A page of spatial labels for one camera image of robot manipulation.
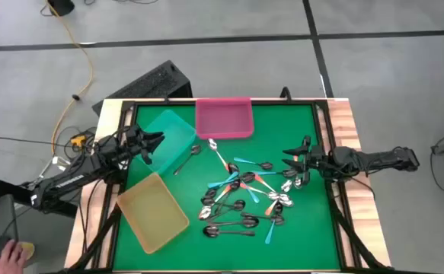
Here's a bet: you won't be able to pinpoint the pink plastic bin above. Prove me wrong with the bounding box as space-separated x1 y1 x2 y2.
194 97 255 141

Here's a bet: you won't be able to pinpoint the teal translucent plastic bin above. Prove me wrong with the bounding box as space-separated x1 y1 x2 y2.
134 109 198 177

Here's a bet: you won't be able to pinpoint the silver spoon orange handle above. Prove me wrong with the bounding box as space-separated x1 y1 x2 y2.
197 183 234 221
238 181 282 202
207 138 230 170
292 155 304 190
264 179 293 217
254 174 295 209

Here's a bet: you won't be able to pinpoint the yellow floor cable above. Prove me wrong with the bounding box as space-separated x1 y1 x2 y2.
46 0 94 145

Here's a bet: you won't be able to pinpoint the black spoon blue handle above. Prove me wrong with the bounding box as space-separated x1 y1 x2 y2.
257 168 299 179
228 180 260 205
232 156 274 171
207 171 256 190
264 202 284 245

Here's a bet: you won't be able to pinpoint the large foreground steel spoon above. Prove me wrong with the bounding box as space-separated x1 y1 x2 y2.
202 225 256 239

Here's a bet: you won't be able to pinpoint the black frame strut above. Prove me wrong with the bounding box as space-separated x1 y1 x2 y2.
327 190 388 272
65 205 123 274

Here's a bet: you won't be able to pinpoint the thin black cable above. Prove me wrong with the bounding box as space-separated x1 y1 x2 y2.
0 135 74 148

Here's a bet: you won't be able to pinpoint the black table frame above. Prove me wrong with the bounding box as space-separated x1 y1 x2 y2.
105 99 347 273

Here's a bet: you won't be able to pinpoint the yellow round sticker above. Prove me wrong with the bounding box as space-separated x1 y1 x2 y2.
18 241 36 263

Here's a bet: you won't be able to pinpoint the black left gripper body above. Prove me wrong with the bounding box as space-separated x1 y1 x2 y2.
126 124 153 165

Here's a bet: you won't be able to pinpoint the amber translucent plastic bin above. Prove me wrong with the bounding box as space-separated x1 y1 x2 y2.
116 171 190 255

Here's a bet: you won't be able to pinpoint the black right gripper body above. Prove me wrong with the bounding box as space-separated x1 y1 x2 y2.
301 135 327 187

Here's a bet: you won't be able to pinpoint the green table mat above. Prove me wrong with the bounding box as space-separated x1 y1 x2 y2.
113 104 341 272

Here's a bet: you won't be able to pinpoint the black round stand base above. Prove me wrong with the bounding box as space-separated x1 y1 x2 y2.
47 0 76 18

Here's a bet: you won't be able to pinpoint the person's hand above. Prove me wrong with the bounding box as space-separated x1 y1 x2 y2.
0 239 29 274

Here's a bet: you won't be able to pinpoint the black computer case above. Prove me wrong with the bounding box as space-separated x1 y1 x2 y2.
91 59 194 117

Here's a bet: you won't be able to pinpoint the yellow black power plug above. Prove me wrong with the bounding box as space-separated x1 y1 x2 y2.
70 133 88 148

